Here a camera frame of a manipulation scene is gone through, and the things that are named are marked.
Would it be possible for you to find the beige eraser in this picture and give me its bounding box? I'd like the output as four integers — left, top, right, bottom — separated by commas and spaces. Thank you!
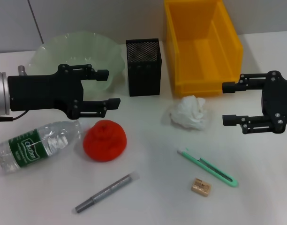
190, 178, 212, 197

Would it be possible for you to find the black mesh pen holder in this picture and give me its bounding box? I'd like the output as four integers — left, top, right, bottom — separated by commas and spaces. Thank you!
126, 38, 163, 97

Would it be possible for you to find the yellow plastic bin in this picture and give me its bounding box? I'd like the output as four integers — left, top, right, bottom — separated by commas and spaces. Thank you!
164, 0, 244, 98

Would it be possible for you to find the green utility knife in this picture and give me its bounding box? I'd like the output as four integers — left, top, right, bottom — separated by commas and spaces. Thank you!
177, 147, 240, 188

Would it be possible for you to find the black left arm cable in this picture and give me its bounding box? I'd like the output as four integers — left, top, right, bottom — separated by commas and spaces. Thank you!
0, 110, 29, 122

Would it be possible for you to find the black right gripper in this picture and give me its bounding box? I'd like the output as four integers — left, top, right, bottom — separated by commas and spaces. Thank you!
222, 70, 287, 135

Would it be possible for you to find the white paper ball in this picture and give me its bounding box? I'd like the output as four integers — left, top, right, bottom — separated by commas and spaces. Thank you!
169, 95, 211, 131

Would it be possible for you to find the grey marker pen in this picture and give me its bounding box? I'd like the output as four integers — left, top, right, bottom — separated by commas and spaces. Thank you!
75, 171, 140, 214

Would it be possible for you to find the wavy green glass fruit plate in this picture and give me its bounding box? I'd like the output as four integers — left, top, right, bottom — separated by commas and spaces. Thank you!
28, 32, 126, 93

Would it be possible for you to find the clear green-label water bottle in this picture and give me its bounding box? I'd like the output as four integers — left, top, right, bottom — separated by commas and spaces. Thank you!
0, 120, 84, 175

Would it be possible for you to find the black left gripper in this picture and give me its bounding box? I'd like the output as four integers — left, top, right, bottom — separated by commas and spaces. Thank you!
7, 63, 121, 119

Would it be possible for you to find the red tomato-shaped toy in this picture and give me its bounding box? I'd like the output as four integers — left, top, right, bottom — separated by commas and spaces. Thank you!
83, 120, 127, 162

